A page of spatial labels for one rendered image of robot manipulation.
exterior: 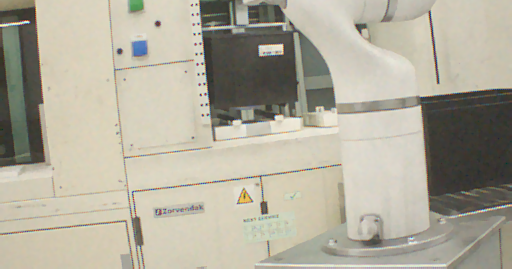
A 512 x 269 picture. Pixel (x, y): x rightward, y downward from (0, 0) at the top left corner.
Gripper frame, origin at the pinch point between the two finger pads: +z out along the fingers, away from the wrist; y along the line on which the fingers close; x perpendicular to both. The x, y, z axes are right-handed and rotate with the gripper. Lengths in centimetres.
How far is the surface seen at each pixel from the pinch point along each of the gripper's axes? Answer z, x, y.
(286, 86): 22.2, -20.9, 9.2
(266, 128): 21.7, -30.4, 3.0
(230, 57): 21.0, -12.5, -4.0
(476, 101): -40, -26, 30
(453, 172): -40, -39, 24
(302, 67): 86, -16, 31
